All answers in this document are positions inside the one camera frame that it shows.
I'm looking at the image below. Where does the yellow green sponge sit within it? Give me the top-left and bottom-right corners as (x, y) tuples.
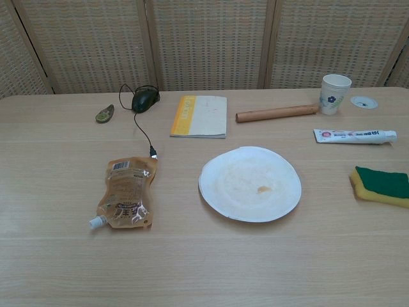
(348, 165), (409, 209)

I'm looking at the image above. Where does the white round plate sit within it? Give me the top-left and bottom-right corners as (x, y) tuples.
(198, 146), (303, 223)

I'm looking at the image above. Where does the yellow white notebook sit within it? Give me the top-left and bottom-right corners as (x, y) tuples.
(169, 95), (228, 139)

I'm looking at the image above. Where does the black computer mouse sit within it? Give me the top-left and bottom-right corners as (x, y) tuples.
(132, 88), (160, 113)

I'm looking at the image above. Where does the wooden rolling pin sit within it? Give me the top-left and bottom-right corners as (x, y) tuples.
(235, 103), (320, 123)

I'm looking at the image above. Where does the brown spouted refill pouch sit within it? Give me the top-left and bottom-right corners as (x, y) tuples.
(88, 155), (160, 230)

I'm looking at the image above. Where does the green correction tape dispenser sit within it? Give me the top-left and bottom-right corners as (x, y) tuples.
(94, 104), (116, 123)

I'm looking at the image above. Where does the woven folding screen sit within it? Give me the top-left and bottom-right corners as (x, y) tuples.
(0, 0), (409, 100)

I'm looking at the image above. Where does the floral paper cup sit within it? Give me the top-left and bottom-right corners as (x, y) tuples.
(319, 74), (353, 116)

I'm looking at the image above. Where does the white toothpaste tube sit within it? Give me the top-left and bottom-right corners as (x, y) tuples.
(313, 129), (398, 145)

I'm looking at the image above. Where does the white round table grommet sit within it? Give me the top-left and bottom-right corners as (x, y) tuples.
(350, 95), (378, 110)

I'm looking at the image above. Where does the black mouse cable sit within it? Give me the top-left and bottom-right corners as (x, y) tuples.
(119, 83), (160, 160)

